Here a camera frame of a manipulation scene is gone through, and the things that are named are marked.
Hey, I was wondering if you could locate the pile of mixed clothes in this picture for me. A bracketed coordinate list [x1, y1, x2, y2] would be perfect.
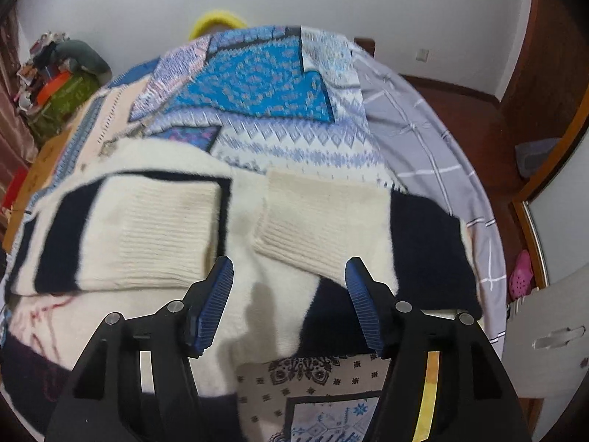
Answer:
[14, 31, 72, 116]

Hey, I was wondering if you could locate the blue patchwork blanket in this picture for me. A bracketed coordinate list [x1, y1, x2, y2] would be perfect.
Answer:
[9, 24, 408, 442]

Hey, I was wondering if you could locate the white plastic stool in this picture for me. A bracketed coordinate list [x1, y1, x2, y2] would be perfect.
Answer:
[501, 264, 589, 401]

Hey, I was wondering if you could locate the grey plush garment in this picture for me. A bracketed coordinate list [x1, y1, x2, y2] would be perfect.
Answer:
[57, 39, 113, 74]

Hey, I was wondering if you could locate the green patterned bag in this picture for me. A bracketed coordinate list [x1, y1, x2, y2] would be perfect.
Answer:
[25, 71, 102, 148]

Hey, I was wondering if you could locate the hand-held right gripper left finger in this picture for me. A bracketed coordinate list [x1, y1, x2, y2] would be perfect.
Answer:
[43, 256, 234, 442]

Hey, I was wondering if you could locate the wooden framed wardrobe door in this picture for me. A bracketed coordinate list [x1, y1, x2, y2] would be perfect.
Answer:
[508, 120, 589, 288]

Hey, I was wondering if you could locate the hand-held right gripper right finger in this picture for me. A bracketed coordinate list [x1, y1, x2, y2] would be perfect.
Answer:
[345, 258, 537, 442]

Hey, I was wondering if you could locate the brown curtain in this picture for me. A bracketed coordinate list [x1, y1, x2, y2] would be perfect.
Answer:
[0, 9, 35, 203]

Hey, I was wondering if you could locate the pink clog shoe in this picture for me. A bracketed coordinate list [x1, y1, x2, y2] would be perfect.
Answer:
[508, 249, 535, 300]

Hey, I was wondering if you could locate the brown wooden door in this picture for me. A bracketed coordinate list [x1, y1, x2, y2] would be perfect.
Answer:
[499, 0, 589, 118]

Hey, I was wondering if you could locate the white navy striped sweater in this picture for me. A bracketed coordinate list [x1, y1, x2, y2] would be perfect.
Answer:
[7, 140, 484, 399]

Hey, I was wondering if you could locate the yellow curved tube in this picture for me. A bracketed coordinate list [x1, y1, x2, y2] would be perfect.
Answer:
[188, 8, 248, 40]

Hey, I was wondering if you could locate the peach printed fleece blanket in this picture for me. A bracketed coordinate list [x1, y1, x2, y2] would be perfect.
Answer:
[0, 292, 99, 378]

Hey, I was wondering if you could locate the grey checked bedsheet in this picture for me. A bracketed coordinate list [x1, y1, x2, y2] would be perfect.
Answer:
[352, 39, 509, 346]

